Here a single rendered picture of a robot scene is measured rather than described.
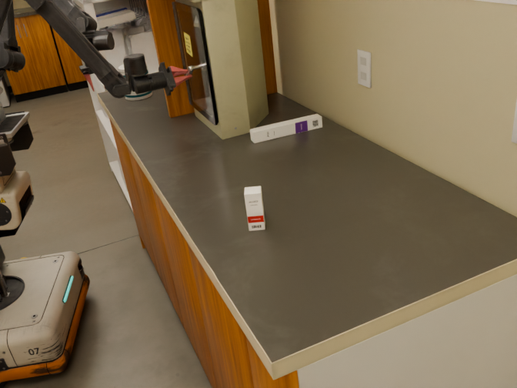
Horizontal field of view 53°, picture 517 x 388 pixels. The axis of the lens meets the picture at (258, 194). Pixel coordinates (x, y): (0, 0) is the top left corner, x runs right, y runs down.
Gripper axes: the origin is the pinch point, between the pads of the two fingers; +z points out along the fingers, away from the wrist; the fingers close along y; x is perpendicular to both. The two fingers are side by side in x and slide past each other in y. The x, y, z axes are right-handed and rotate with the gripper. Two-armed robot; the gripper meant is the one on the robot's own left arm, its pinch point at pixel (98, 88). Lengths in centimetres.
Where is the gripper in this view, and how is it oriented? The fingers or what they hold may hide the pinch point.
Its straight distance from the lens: 219.1
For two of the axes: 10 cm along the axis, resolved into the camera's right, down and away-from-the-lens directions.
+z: 1.1, 8.8, 4.7
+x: -4.1, -3.8, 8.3
